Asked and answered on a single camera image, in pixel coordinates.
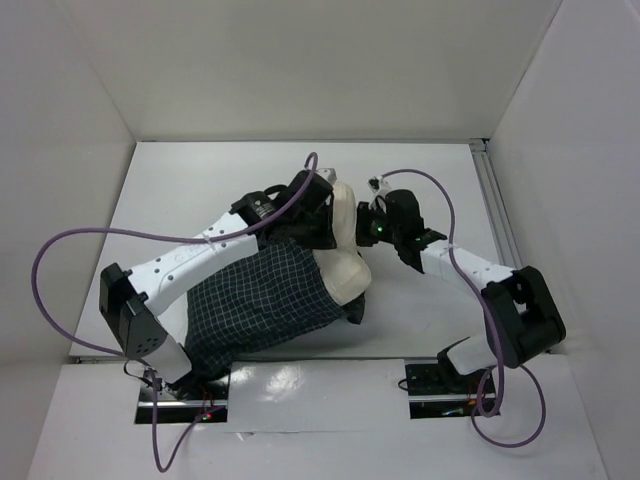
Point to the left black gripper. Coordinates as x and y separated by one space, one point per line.
323 239

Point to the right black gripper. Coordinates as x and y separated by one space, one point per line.
363 223

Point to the cream pillow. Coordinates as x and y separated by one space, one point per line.
344 272

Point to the dark checked pillowcase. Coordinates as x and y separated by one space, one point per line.
258 303

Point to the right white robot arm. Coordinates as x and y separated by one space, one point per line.
469 273

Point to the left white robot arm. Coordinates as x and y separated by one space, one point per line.
131 301

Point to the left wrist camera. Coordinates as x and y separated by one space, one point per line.
328 174

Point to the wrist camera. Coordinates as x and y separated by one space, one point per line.
328 174
379 186

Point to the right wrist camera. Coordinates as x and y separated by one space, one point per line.
379 186

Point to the aluminium rail frame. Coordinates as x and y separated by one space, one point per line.
505 230

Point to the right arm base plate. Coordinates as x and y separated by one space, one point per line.
435 393

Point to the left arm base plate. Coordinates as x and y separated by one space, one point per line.
207 400

